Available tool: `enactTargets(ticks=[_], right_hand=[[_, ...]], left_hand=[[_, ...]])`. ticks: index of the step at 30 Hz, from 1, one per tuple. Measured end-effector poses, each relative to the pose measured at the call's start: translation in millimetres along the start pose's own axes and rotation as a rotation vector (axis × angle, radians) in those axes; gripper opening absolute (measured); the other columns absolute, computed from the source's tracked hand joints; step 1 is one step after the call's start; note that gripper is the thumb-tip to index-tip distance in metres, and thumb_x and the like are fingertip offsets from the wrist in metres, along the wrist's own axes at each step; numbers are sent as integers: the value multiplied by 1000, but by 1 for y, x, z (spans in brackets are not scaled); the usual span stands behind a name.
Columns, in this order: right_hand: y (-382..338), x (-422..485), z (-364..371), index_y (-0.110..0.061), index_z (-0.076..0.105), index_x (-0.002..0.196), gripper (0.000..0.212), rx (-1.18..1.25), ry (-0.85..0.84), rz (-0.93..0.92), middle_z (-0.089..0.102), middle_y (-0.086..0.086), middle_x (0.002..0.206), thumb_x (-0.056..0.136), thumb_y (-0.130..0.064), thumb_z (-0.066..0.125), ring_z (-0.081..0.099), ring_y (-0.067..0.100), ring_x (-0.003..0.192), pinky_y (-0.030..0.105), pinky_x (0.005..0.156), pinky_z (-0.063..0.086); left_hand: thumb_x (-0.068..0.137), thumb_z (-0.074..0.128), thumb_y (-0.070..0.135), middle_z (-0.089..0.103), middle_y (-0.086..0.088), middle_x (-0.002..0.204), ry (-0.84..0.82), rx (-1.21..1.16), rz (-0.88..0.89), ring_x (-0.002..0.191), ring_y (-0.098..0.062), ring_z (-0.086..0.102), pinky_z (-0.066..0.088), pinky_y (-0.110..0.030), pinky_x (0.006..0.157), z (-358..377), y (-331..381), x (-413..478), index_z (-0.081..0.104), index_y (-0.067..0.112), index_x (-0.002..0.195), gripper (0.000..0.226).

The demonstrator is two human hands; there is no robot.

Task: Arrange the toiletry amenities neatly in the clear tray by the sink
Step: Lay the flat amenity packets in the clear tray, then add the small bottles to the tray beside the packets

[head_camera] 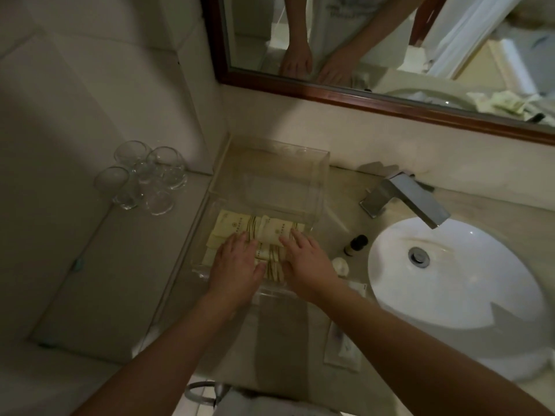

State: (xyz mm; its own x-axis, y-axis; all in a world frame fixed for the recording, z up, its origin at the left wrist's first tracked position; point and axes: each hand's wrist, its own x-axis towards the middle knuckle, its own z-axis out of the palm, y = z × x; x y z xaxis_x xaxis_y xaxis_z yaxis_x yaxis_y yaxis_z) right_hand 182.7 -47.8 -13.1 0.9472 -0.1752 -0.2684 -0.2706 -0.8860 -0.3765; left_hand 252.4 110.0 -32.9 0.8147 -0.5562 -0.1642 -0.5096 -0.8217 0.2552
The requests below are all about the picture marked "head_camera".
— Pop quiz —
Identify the person's right hand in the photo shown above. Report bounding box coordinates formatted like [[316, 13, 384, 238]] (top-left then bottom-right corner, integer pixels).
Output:
[[278, 229, 344, 304]]

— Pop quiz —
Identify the person's left hand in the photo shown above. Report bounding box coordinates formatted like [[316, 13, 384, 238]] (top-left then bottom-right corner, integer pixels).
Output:
[[207, 231, 268, 306]]

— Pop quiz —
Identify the cream striped toiletry packet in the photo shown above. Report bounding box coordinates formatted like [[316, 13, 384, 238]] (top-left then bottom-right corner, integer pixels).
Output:
[[258, 216, 306, 247], [254, 240, 290, 283], [201, 236, 228, 269], [214, 210, 261, 241]]

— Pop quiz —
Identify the person's left forearm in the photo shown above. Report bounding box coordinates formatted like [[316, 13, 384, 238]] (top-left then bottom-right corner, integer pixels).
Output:
[[71, 290, 265, 416]]

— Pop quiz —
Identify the person's right forearm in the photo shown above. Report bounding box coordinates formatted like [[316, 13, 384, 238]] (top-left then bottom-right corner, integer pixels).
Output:
[[304, 281, 552, 416]]

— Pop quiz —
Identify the small dark bottle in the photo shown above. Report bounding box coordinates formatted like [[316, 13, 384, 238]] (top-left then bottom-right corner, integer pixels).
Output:
[[344, 235, 368, 257]]

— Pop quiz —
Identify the small white sachet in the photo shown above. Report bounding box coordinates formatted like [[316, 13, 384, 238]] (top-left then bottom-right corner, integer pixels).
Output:
[[343, 279, 370, 300]]

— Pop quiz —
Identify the clear acrylic lidded box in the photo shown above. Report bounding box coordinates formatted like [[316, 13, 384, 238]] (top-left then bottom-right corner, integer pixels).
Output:
[[190, 134, 333, 301]]

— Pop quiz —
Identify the long white sachet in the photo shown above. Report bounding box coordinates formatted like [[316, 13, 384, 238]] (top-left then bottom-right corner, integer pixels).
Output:
[[324, 320, 363, 372]]

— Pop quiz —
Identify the clear drinking glass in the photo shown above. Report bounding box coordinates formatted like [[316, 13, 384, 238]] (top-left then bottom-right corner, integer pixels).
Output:
[[94, 166, 144, 210], [147, 146, 188, 190], [141, 186, 175, 216], [114, 140, 152, 174]]

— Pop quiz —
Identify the chrome sink drain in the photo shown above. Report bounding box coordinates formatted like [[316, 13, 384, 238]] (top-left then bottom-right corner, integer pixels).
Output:
[[408, 247, 431, 268]]

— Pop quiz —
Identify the glass corner shelf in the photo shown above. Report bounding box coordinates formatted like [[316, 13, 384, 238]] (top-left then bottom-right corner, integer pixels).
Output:
[[28, 169, 214, 365]]

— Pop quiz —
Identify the chrome square faucet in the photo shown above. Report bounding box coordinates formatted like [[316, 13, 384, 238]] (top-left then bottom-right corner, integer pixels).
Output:
[[359, 171, 452, 230]]

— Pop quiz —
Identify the white round sink basin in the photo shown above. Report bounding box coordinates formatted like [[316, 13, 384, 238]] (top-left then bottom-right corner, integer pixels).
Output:
[[368, 216, 553, 382]]

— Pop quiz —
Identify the wood framed mirror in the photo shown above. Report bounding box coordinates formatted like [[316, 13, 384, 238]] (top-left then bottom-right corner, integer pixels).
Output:
[[199, 0, 555, 146]]

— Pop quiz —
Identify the chrome towel ring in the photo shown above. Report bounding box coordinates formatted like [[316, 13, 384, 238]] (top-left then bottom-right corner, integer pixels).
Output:
[[184, 380, 231, 408]]

